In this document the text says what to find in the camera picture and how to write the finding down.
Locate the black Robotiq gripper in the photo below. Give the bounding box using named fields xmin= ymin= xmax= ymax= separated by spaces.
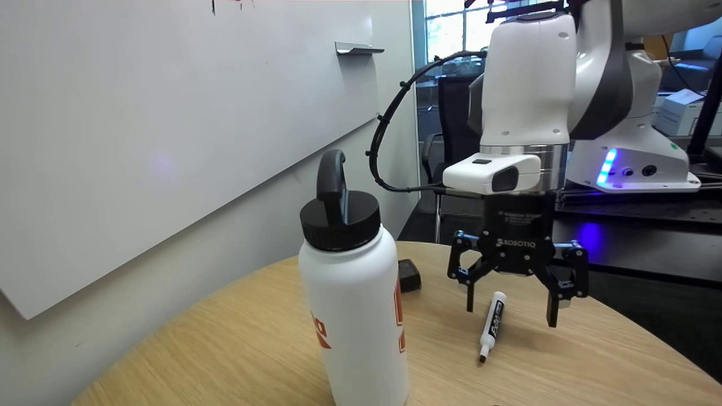
xmin=447 ymin=191 xmax=590 ymax=330

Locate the white black whiteboard marker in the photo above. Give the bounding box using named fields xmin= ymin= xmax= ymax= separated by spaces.
xmin=475 ymin=288 xmax=507 ymax=365

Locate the black whiteboard eraser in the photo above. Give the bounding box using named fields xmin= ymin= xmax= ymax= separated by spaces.
xmin=394 ymin=258 xmax=423 ymax=296

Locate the large white whiteboard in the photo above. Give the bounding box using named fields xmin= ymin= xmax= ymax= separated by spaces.
xmin=0 ymin=0 xmax=381 ymax=323

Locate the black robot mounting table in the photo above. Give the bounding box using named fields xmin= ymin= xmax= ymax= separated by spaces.
xmin=493 ymin=179 xmax=722 ymax=287

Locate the black office chair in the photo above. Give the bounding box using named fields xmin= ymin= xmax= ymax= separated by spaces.
xmin=418 ymin=63 xmax=492 ymax=243

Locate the white water bottle black lid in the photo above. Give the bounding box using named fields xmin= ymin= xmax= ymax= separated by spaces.
xmin=296 ymin=146 xmax=413 ymax=406

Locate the white cardboard box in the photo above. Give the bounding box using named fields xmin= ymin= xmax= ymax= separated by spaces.
xmin=652 ymin=88 xmax=705 ymax=139

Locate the black slanted pole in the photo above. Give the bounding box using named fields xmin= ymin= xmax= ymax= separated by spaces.
xmin=686 ymin=69 xmax=722 ymax=164

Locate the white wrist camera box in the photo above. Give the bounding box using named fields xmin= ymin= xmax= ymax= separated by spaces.
xmin=440 ymin=152 xmax=546 ymax=197

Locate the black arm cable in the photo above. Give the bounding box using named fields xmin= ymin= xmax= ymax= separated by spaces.
xmin=366 ymin=50 xmax=492 ymax=193

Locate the white wall shelf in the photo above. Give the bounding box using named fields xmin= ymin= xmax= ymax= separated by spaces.
xmin=333 ymin=41 xmax=385 ymax=59

